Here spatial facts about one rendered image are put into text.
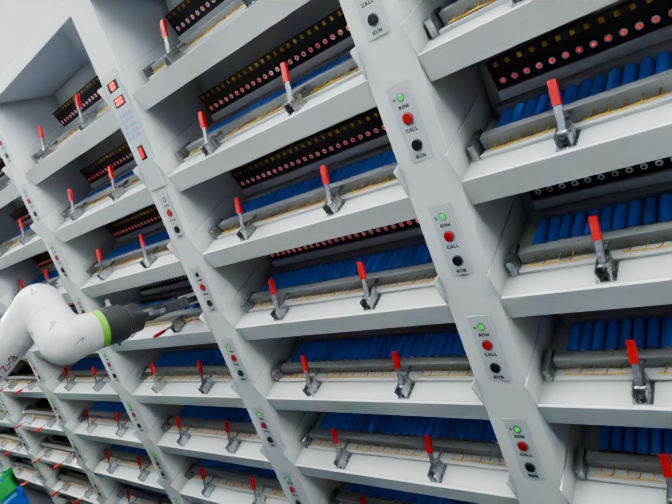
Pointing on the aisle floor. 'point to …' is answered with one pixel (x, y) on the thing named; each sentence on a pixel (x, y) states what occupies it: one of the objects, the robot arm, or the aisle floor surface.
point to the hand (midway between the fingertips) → (192, 298)
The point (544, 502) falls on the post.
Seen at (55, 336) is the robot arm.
